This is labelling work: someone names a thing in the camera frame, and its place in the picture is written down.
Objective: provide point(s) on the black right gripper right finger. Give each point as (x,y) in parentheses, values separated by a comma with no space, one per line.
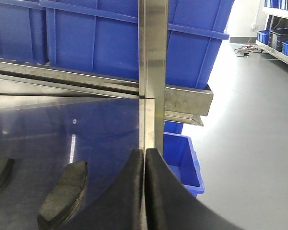
(170,206)

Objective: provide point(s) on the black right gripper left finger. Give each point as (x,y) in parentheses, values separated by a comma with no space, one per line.
(119,207)

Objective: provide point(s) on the blue bin under table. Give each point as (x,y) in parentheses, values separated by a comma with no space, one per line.
(180,156)

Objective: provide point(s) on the right blue plastic crate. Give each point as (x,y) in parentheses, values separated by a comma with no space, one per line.
(101,36)

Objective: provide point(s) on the blue plastic crate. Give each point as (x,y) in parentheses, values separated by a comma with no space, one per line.
(23,34)
(101,36)

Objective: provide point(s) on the metal shelf with bins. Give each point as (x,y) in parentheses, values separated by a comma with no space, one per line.
(274,39)

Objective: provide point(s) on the left blue plastic crate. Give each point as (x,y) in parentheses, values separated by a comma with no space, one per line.
(23,34)

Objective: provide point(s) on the stainless steel rack frame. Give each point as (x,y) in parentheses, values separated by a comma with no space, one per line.
(157,101)

